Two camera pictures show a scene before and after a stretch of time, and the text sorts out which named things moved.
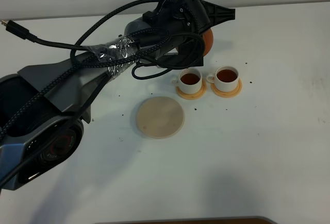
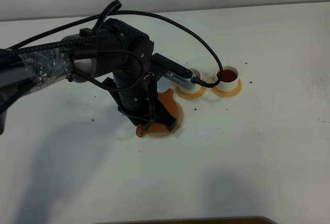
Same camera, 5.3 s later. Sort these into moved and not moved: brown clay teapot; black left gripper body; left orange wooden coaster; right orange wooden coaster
Moved: black left gripper body; brown clay teapot
Not moved: right orange wooden coaster; left orange wooden coaster
